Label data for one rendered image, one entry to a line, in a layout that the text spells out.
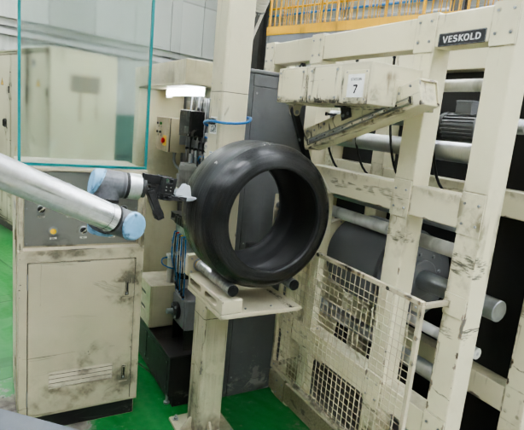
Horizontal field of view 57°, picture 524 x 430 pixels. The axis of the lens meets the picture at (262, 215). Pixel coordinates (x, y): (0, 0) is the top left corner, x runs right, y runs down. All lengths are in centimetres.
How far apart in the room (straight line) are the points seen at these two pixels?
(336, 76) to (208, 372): 147
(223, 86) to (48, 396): 165
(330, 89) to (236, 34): 50
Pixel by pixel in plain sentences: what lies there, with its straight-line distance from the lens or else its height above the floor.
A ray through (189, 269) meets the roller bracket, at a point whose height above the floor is 88.
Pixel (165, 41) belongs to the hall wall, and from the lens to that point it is 1295.
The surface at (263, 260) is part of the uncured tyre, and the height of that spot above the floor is 94.
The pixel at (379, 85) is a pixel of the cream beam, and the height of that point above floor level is 170.
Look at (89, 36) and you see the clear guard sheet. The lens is 232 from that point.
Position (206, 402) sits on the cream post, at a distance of 253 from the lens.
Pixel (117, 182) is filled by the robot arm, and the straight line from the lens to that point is 167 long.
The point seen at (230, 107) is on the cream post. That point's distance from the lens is 214.
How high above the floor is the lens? 154
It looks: 11 degrees down
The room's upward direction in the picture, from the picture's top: 6 degrees clockwise
